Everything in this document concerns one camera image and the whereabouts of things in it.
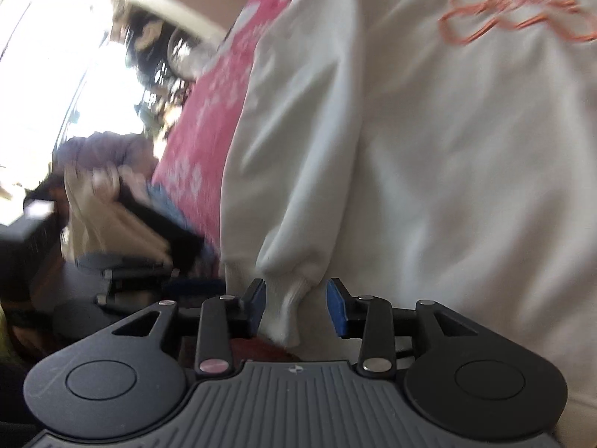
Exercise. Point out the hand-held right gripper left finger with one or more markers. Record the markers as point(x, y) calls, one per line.
point(254, 310)

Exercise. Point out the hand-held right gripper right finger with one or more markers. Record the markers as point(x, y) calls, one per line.
point(336, 310)

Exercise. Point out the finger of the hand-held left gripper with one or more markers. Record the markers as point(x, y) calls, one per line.
point(130, 268)
point(154, 296)

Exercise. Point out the white sweatshirt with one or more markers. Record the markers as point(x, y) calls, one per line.
point(419, 172)

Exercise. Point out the beige folded garment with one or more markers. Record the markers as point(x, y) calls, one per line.
point(102, 224)

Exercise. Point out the red floral blanket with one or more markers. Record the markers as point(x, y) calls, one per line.
point(205, 126)

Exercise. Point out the bright window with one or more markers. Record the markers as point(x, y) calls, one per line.
point(60, 56)

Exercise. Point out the wheelchair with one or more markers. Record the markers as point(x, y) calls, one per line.
point(177, 56)

